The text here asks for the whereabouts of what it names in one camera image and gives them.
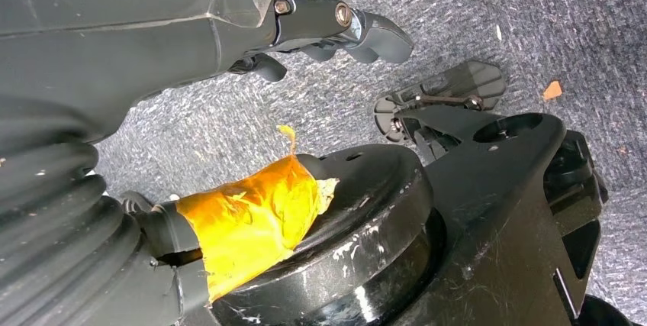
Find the black round robot joint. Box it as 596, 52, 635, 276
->
211, 143, 447, 326

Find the orange floor scrap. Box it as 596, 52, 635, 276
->
542, 79, 564, 102

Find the black angular robot housing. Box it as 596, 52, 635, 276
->
391, 105, 610, 326

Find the yellow tape wrap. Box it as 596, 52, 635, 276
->
175, 124, 340, 305

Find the black rounded robot part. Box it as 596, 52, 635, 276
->
573, 293, 636, 326

